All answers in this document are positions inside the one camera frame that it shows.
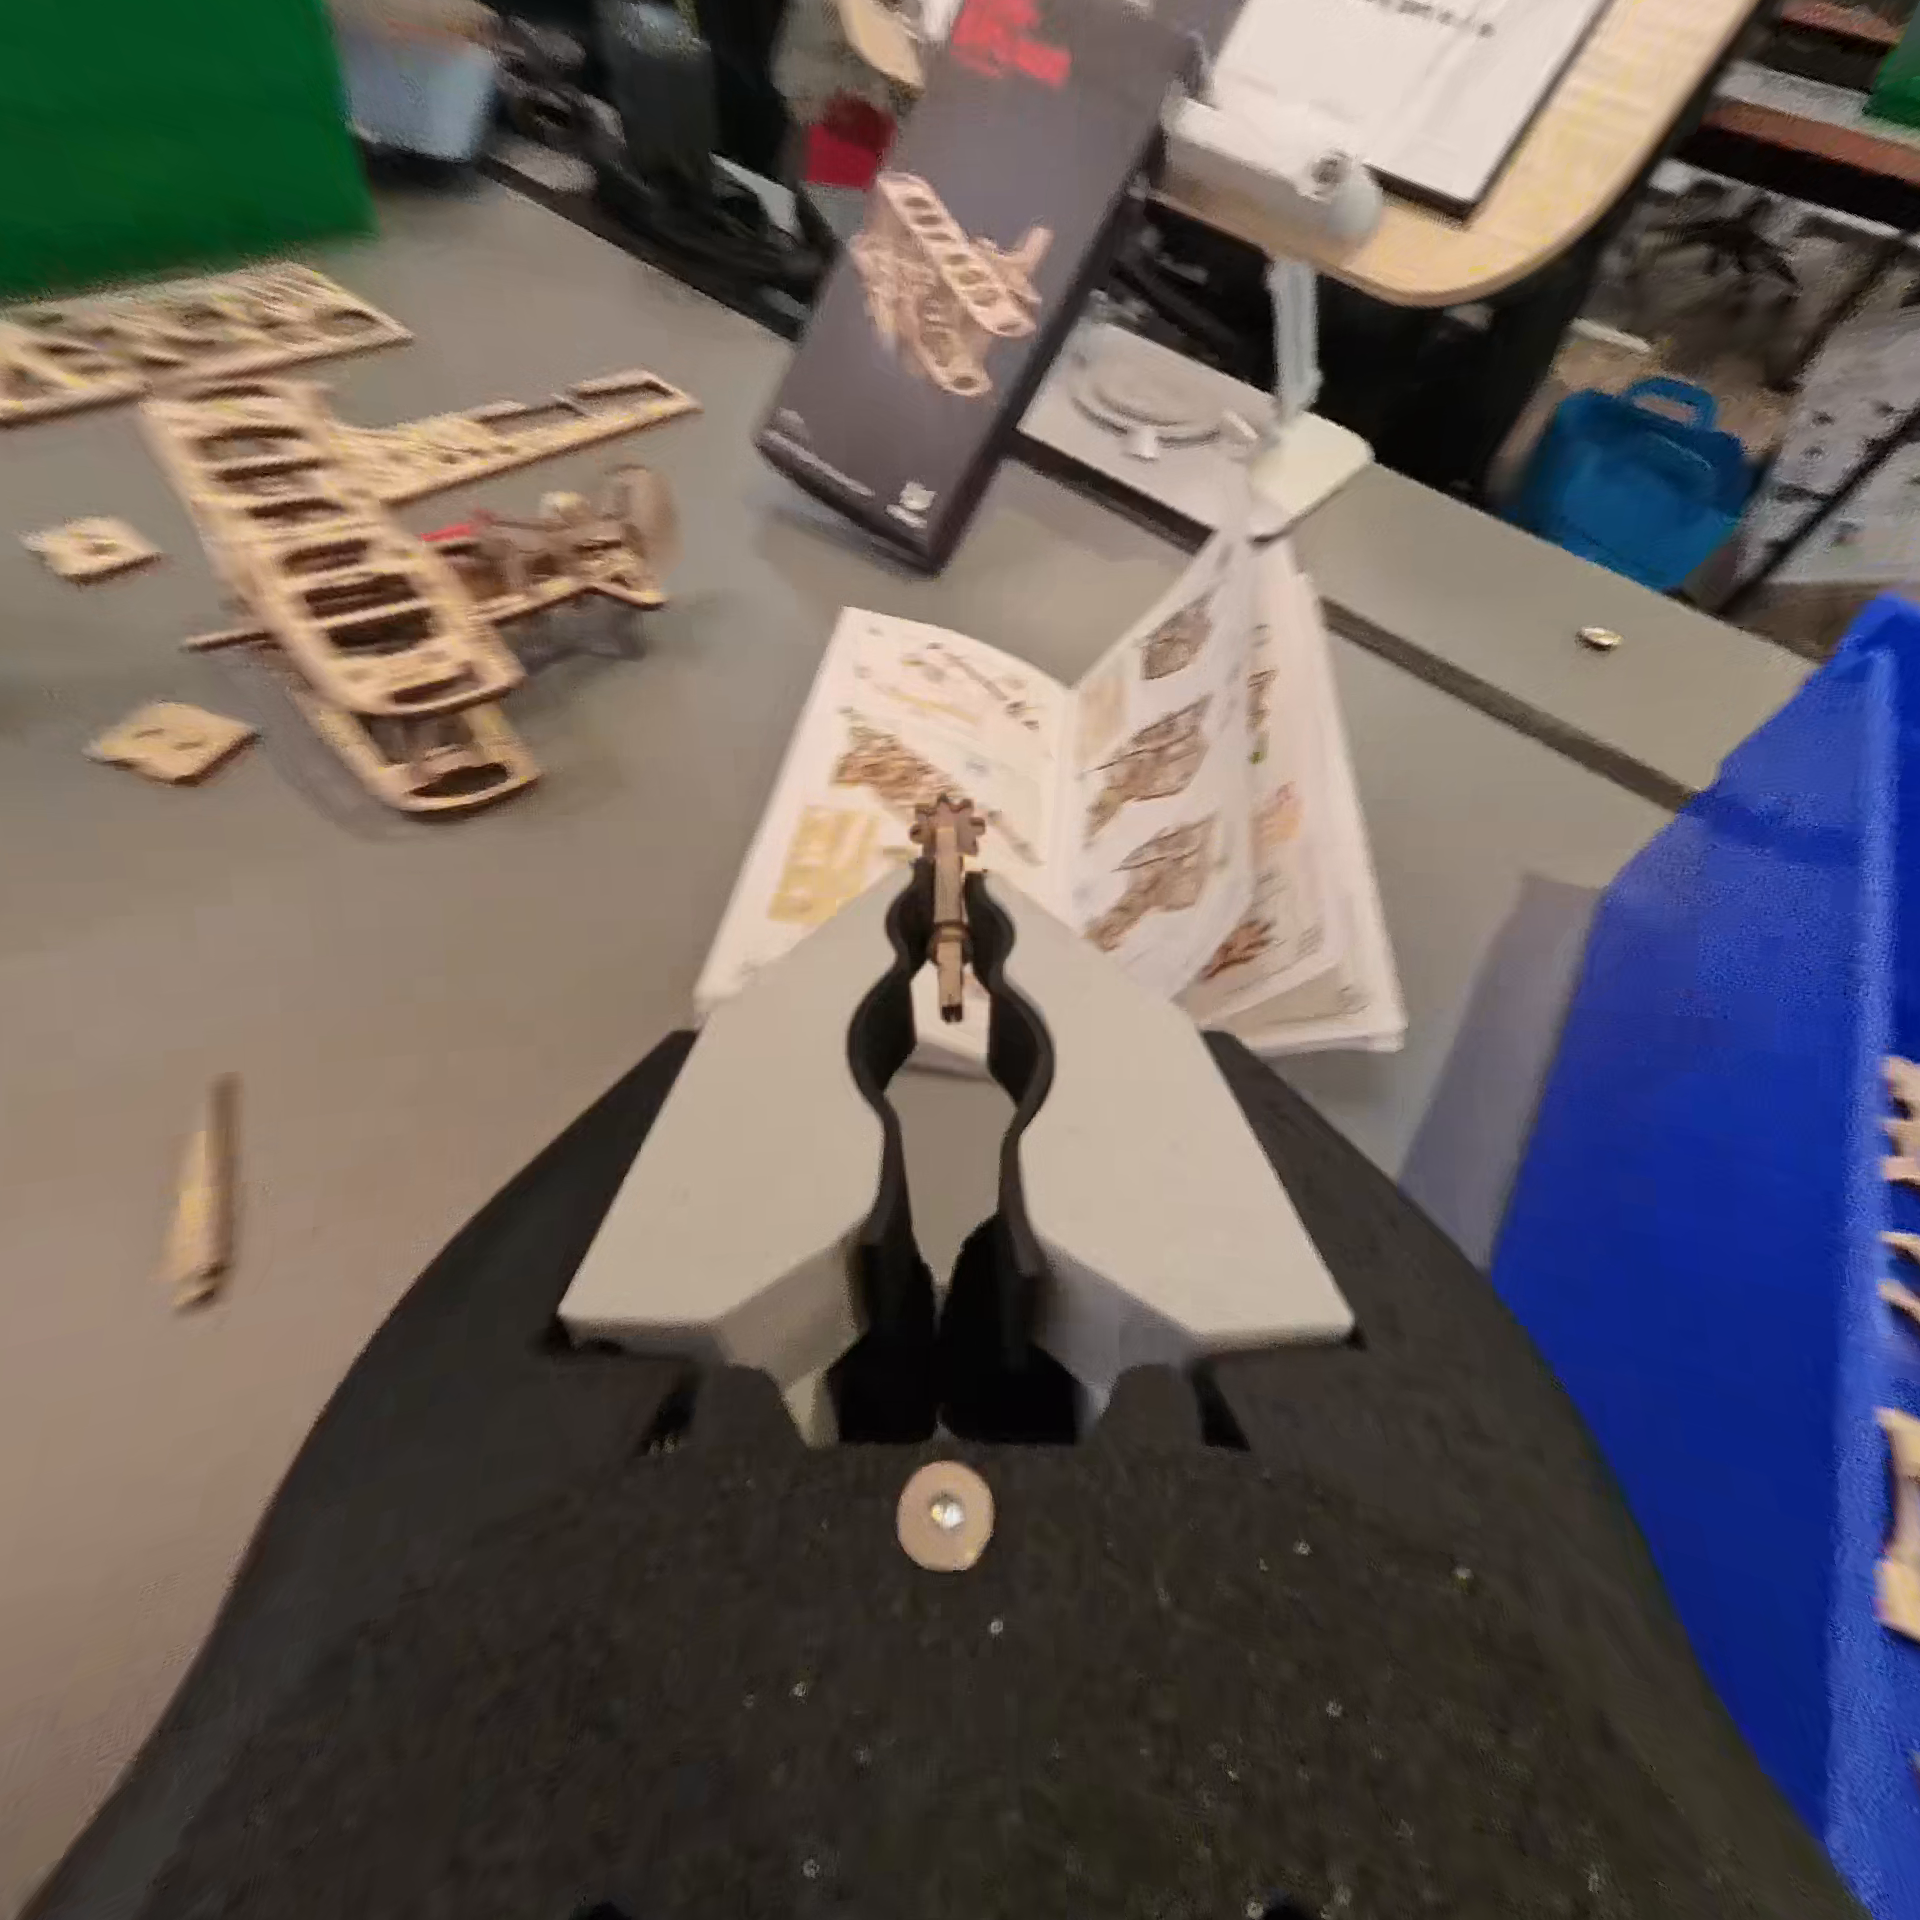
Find white desk lamp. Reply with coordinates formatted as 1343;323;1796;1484
1160;97;1386;542

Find small square wooden offcut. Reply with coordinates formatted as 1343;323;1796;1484
23;517;163;587
86;700;259;786

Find red object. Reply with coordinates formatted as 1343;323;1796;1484
801;97;902;194

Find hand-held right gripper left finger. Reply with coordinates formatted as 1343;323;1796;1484
559;887;942;1447

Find blue plastic bin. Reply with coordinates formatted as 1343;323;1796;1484
1490;592;1920;1920

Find pointed wooden blade piece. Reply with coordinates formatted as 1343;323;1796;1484
158;1070;242;1312

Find large wooden parts sheet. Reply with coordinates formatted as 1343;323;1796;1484
0;261;416;433

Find black product box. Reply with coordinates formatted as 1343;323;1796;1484
749;0;1206;575

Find grey plastic box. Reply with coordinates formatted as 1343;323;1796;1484
337;27;502;162

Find dark equipment pile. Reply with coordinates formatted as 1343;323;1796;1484
493;0;845;341

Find blue basket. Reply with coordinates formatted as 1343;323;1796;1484
1500;378;1760;597

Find wooden biplane model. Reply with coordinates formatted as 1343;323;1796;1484
140;379;679;819

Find green panel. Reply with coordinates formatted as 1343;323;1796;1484
0;0;381;297

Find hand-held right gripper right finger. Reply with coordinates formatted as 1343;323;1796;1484
947;877;1363;1444

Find wooden pieces in bin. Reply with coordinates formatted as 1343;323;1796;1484
1873;1050;1920;1645

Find light wood table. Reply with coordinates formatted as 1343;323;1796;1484
1166;0;1760;311

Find white round stand base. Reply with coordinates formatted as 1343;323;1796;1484
1070;323;1250;463

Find white paper board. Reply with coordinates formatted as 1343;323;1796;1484
1206;0;1609;212

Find wooden axle with gear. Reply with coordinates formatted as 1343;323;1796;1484
905;793;994;1026

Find grey desk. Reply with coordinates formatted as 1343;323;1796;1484
0;177;1822;1920

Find instruction booklet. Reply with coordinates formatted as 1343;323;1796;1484
691;532;1411;1063

